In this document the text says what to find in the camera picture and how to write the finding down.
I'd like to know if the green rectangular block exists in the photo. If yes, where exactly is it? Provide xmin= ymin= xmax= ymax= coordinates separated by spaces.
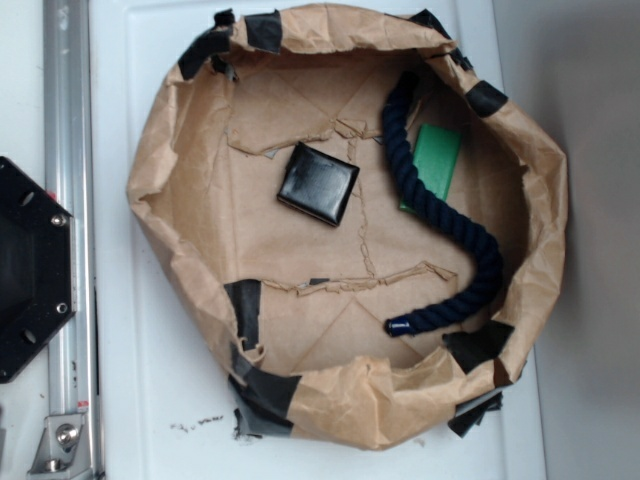
xmin=413 ymin=124 xmax=462 ymax=201

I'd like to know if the metal corner bracket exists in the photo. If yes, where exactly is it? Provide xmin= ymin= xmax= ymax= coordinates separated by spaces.
xmin=26 ymin=413 xmax=92 ymax=479

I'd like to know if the dark blue thick rope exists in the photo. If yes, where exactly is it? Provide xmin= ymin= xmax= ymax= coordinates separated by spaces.
xmin=381 ymin=70 xmax=505 ymax=338

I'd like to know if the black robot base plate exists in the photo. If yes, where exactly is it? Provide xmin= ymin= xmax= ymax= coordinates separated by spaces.
xmin=1 ymin=157 xmax=75 ymax=384

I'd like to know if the aluminium extrusion rail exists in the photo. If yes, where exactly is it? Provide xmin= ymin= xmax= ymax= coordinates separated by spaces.
xmin=43 ymin=1 xmax=106 ymax=479

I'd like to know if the black square box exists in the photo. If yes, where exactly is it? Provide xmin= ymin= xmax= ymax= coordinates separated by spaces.
xmin=277 ymin=142 xmax=360 ymax=227

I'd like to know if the brown paper bag bin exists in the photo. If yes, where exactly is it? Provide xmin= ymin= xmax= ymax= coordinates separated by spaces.
xmin=127 ymin=4 xmax=568 ymax=450

